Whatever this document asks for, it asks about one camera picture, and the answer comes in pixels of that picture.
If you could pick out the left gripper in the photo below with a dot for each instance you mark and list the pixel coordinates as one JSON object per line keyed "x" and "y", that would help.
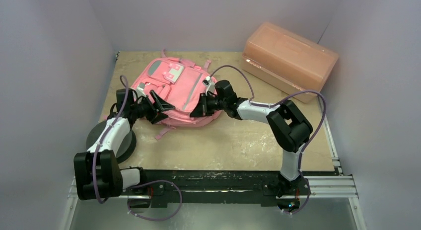
{"x": 156, "y": 114}

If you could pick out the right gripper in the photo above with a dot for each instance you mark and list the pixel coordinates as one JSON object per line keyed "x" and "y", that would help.
{"x": 204, "y": 103}

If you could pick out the pink backpack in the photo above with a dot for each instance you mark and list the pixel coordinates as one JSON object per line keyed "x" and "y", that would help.
{"x": 179, "y": 82}

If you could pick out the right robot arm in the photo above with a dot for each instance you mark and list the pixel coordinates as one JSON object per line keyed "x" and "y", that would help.
{"x": 289, "y": 126}

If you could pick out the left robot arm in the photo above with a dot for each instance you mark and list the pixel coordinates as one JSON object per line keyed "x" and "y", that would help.
{"x": 97, "y": 172}

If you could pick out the grey tape roll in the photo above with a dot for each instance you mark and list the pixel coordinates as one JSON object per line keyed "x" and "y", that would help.
{"x": 126, "y": 148}

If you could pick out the orange plastic storage box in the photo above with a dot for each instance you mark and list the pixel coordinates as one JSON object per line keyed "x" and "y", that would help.
{"x": 286, "y": 60}

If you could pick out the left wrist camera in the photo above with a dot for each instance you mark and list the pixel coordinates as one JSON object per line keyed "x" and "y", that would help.
{"x": 140, "y": 90}

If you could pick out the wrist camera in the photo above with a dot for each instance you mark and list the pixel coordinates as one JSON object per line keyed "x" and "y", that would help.
{"x": 209, "y": 84}
{"x": 140, "y": 90}

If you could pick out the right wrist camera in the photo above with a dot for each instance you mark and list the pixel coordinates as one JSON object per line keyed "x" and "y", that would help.
{"x": 209, "y": 84}

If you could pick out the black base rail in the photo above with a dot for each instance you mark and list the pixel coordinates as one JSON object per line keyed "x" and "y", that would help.
{"x": 237, "y": 187}

